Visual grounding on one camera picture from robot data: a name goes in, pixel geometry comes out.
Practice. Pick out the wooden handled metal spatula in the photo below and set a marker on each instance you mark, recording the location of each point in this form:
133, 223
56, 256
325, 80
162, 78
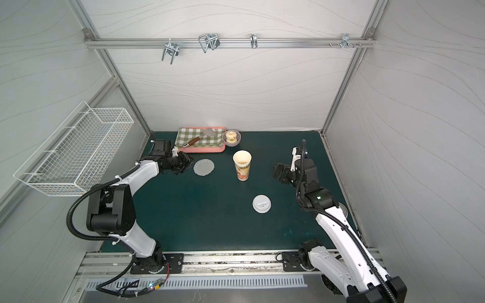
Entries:
208, 132

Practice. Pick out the small bowl with pastry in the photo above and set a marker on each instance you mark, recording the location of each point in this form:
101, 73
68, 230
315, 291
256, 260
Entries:
232, 138

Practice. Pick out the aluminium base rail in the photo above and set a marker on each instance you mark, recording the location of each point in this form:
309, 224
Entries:
196, 263

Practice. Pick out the white vent strip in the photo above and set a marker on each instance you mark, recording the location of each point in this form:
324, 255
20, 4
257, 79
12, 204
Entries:
208, 282

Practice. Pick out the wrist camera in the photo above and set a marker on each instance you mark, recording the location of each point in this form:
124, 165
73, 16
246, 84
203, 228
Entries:
161, 148
297, 154

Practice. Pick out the white plastic cup lid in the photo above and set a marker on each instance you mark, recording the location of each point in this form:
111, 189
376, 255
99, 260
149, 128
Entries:
261, 204

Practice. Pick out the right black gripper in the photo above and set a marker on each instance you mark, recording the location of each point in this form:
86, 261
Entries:
284, 173

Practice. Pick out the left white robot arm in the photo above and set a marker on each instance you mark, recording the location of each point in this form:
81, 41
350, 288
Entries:
111, 210

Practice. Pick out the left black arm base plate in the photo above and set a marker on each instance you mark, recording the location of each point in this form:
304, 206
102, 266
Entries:
173, 263

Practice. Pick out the metal hook clamp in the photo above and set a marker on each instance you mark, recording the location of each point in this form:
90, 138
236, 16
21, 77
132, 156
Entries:
209, 41
171, 50
345, 43
253, 41

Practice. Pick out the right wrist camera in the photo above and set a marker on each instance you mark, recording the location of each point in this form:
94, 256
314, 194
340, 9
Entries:
297, 154

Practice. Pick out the white wire basket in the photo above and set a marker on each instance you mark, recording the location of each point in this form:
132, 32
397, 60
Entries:
77, 154

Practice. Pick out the pink tray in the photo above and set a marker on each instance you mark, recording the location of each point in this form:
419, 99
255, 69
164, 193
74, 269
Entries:
206, 145

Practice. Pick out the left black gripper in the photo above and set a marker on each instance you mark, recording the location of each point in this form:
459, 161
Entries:
180, 162

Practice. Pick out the aluminium crossbar rail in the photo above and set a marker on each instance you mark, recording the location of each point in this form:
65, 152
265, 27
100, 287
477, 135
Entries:
226, 43

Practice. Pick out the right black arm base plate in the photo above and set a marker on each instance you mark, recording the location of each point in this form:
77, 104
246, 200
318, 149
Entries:
292, 261

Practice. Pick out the milk tea paper cup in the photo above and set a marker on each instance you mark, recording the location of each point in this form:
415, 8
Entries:
242, 162

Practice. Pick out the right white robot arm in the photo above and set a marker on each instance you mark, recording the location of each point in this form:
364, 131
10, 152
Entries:
354, 273

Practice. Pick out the round object at mat edge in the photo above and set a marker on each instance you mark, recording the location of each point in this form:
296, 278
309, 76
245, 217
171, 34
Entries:
344, 209

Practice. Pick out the round fan on floor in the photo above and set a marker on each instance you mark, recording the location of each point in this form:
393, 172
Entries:
330, 285

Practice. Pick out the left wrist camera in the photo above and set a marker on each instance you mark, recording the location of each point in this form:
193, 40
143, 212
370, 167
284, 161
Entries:
161, 148

